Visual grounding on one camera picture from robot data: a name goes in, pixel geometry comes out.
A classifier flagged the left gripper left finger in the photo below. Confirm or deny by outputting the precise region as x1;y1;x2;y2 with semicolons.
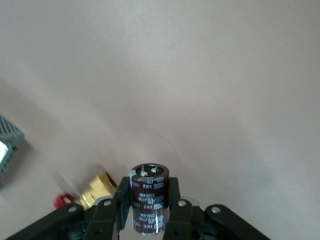
3;176;133;240

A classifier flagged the dark brown electrolytic capacitor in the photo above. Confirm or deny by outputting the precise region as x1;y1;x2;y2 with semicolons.
129;162;171;236

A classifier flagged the brown table mat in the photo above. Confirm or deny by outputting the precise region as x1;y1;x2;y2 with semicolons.
0;0;320;240

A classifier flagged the silver metal electronics module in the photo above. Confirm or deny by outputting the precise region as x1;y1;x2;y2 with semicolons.
0;114;26;187

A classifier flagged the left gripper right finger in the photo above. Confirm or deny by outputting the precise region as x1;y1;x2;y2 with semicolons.
163;177;272;240

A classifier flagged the brass valve red handle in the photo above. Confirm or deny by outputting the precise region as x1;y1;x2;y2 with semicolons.
53;172;118;210

